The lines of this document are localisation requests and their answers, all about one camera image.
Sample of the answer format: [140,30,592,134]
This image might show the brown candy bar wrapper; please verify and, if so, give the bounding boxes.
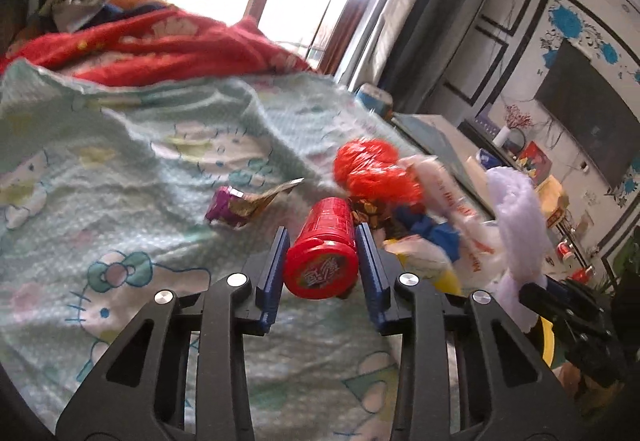
[349,198,392,230]

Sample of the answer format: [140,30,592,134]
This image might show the red mesh plastic bag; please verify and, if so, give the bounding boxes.
[333,139,423,205]

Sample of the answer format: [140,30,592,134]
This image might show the white printed plastic bag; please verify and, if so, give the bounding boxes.
[399,155,504,289]

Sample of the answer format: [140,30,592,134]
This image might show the black tv cabinet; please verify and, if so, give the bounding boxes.
[457,120,594,272]

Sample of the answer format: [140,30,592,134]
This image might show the grey crumpled clothing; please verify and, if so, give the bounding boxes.
[36,0,109,33]

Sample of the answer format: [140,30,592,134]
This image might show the black wall television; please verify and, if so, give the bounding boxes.
[535,40,639,189]

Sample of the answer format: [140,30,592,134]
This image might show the purple foil wrapper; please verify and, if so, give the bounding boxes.
[204,178,304,227]

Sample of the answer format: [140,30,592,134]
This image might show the red gift box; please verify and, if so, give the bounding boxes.
[515,141,552,186]

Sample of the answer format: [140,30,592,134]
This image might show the grey standing air conditioner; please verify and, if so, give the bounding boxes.
[378,0,486,113]

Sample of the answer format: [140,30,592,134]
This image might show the red floral blanket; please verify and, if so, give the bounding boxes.
[1,8,312,87]

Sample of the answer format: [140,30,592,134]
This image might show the brown paper bag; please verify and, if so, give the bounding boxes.
[536,175,570,229]

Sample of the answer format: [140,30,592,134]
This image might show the yellow rimmed trash bin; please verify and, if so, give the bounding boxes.
[538,317,555,367]

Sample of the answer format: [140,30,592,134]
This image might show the blue white stool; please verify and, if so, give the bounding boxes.
[355,83,394,120]

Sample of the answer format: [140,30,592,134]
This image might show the white yellow plastic package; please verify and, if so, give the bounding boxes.
[384,235,462,296]

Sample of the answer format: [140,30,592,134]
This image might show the white vase red flowers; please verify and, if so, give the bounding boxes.
[492,104,533,148]

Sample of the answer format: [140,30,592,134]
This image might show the light green cartoon bedsheet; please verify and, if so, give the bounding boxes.
[1,61,416,428]

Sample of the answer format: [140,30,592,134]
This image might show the blue plastic bag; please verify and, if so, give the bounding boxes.
[394,206,461,262]

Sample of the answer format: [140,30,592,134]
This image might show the grey right curtain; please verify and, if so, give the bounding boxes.
[334,0,471,92]

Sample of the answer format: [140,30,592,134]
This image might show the white coffee table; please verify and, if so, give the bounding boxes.
[392,113,495,220]

